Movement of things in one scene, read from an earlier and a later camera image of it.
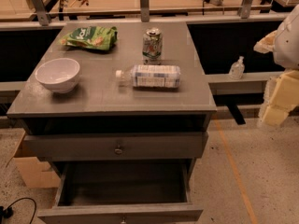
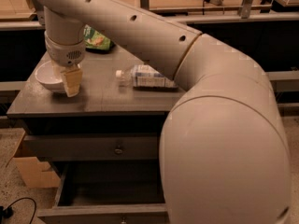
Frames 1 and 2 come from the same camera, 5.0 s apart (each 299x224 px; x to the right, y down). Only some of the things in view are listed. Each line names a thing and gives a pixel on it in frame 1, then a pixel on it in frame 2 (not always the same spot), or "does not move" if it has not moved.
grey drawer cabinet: x=123 y=109 does not move
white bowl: x=58 y=75 does not move
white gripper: x=288 y=44 -> x=65 y=54
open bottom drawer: x=155 y=191 does not move
